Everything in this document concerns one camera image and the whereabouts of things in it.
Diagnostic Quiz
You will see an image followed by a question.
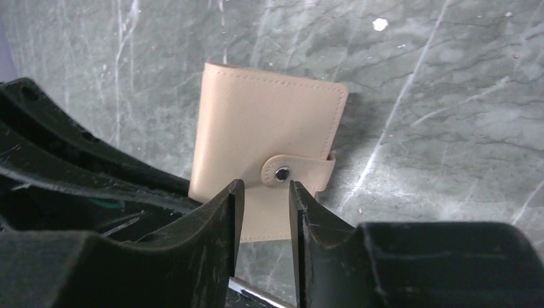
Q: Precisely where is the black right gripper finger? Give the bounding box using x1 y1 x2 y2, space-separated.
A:
289 181 543 307

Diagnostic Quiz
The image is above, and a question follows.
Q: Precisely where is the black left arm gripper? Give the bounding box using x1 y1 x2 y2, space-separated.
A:
1 78 244 307

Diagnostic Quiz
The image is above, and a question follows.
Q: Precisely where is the beige leather card holder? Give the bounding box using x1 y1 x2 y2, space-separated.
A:
189 63 349 243

